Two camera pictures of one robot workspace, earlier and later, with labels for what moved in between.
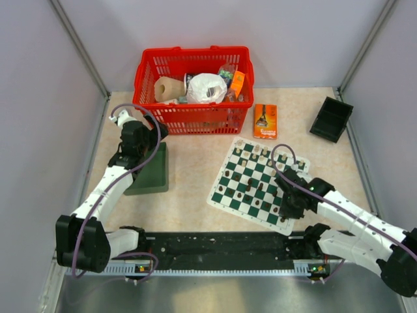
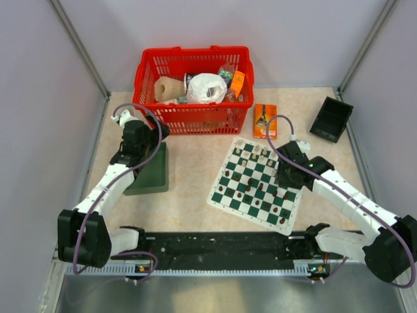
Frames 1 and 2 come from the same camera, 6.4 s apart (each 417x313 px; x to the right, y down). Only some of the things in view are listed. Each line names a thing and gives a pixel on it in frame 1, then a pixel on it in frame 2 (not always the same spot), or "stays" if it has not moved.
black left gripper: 154,134 stays
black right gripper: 285,210 → 283,181
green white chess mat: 246,187 stays
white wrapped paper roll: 206,89 stays
